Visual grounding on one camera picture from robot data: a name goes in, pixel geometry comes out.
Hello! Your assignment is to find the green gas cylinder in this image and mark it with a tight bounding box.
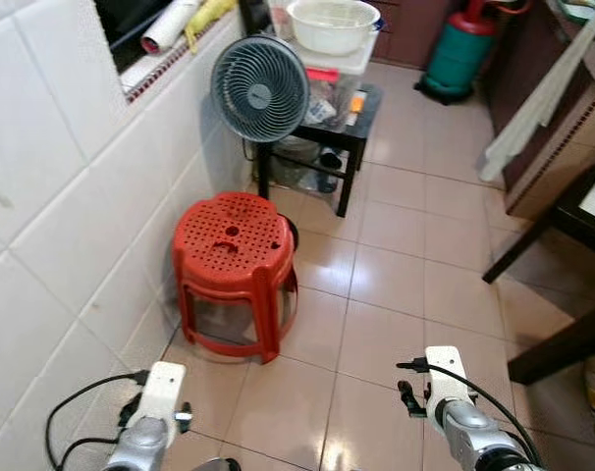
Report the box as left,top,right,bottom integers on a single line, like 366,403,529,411
415,0,510,105

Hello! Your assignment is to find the grey robot leg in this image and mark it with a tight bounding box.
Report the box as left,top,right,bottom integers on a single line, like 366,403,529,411
191,456,243,471

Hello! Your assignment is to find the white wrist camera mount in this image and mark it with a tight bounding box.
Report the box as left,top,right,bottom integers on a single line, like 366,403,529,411
135,361,188,423
425,345,472,405

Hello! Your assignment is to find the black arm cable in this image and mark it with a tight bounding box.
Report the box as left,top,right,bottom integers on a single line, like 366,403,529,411
45,370,149,471
396,359,542,462

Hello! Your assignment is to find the dark wooden furniture rail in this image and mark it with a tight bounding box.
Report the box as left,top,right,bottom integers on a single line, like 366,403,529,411
507,299,595,386

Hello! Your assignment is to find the yellow cloth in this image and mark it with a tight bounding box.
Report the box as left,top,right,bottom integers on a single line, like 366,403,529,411
185,0,238,53

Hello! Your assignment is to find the beige hanging cloth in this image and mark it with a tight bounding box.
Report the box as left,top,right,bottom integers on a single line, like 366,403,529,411
477,0,595,183

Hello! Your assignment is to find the dark wooden cabinet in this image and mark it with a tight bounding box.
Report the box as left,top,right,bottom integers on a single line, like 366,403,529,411
489,0,595,219

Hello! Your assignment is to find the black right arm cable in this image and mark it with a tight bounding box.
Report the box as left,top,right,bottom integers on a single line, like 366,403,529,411
396,359,542,462

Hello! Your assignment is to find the black side table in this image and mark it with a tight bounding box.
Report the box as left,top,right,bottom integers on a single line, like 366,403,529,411
254,83,384,219

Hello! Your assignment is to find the black table with glass top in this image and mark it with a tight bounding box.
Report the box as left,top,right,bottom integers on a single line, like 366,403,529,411
482,162,595,286

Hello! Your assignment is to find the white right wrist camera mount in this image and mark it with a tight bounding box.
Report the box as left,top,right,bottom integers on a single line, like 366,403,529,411
425,345,472,405

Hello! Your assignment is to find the red plastic stool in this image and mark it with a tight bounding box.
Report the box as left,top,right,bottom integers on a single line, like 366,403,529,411
172,191,299,365

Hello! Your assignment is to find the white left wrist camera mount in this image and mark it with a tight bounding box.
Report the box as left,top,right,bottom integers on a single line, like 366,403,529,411
135,361,188,423

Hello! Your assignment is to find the grey round electric fan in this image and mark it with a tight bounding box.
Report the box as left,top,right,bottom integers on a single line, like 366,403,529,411
211,35,310,144

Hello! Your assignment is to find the clear storage box red latch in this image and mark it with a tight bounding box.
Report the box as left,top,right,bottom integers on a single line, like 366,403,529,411
302,39,377,129

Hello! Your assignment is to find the white plastic basin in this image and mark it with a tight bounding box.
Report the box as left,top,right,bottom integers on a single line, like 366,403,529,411
286,0,381,56

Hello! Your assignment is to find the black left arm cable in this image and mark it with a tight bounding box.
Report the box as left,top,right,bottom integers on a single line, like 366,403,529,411
45,370,149,471

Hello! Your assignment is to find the small orange bottle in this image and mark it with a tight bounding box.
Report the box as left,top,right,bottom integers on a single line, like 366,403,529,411
347,90,367,127

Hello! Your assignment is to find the white paper roll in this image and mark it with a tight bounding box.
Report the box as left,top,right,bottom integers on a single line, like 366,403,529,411
140,0,205,55

